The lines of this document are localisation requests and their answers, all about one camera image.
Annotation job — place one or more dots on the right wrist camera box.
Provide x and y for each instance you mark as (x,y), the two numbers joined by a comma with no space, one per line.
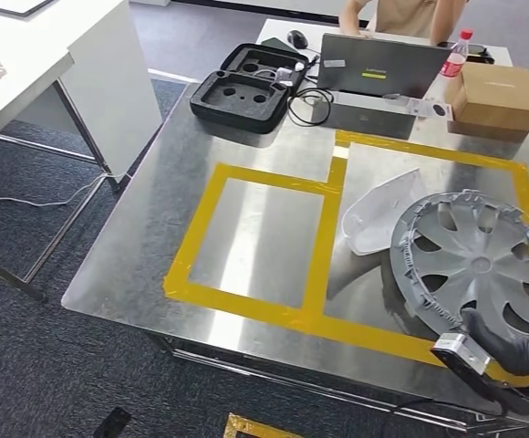
(462,353)

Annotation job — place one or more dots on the white paper tag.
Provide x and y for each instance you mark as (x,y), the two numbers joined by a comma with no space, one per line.
(422,109)

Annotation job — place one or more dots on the black-framed white board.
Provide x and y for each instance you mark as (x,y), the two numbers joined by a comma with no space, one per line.
(14,6)

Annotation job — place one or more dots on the grey plastic wheel hubcap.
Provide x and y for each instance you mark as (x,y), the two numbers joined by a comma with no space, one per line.
(469,254)

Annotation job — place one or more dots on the yellow floor tape square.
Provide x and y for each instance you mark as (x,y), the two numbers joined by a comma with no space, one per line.
(246,428)

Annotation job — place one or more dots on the black computer mouse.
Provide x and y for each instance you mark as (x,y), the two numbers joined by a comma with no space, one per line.
(297,39)

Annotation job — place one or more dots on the small white device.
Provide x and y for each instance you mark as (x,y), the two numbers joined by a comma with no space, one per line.
(287,75)

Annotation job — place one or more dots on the white desk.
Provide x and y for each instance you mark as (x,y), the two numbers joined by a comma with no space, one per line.
(324,29)

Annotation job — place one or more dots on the brown cardboard box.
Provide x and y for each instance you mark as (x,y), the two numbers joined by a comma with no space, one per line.
(497,96)

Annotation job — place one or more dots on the dark grey laptop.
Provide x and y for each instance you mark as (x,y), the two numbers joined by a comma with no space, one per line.
(383,60)

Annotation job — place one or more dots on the white plastic part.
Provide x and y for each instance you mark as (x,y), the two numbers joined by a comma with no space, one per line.
(379,217)

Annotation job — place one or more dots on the yellow tape double rectangle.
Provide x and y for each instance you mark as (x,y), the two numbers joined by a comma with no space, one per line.
(177,284)

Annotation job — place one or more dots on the red-labelled drink bottle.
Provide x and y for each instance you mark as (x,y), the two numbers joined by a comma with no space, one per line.
(453,60)

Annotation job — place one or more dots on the white table with metal legs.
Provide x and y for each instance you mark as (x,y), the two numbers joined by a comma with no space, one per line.
(9,103)

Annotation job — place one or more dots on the white desk side panel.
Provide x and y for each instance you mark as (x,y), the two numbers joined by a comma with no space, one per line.
(109,78)

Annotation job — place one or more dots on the person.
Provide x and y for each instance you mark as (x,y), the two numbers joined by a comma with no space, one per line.
(401,15)

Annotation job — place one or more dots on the black foam case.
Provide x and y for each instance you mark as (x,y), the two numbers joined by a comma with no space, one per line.
(237,115)

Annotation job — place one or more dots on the stainless steel workbench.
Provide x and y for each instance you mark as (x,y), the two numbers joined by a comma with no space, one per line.
(155,242)

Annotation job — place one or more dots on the flat black plate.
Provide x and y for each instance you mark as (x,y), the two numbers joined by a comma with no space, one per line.
(112,423)

